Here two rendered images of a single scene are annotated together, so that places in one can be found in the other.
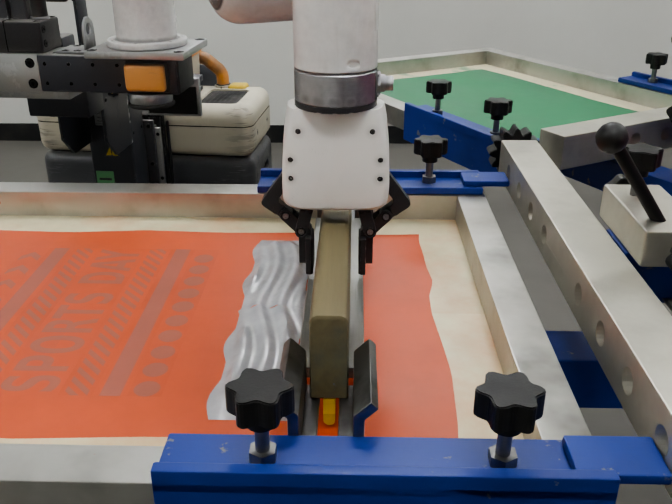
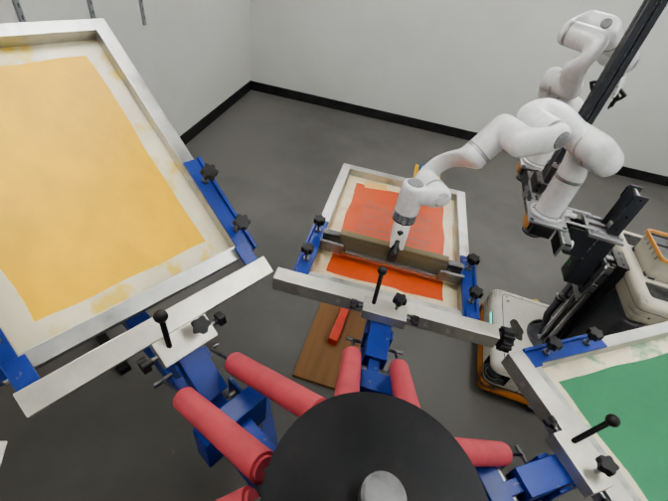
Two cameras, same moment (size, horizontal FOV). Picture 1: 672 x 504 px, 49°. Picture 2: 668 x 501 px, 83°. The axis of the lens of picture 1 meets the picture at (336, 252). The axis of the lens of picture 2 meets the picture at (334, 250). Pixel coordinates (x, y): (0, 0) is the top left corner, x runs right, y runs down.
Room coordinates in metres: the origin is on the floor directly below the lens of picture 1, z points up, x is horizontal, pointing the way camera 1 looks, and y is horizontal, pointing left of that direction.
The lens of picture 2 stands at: (0.53, -1.02, 1.89)
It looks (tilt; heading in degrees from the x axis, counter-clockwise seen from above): 42 degrees down; 94
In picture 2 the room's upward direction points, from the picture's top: 11 degrees clockwise
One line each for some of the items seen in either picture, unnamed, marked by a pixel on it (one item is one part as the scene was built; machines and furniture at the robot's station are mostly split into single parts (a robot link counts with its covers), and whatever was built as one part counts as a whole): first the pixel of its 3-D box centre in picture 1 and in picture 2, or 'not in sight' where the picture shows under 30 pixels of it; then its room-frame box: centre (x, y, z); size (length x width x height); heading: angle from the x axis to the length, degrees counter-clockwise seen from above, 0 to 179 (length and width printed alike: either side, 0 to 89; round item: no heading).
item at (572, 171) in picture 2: not in sight; (584, 159); (1.22, 0.29, 1.37); 0.13 x 0.10 x 0.16; 119
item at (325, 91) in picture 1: (343, 83); (405, 215); (0.67, -0.01, 1.19); 0.09 x 0.07 x 0.03; 89
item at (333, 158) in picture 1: (335, 148); (400, 229); (0.67, 0.00, 1.13); 0.10 x 0.08 x 0.11; 89
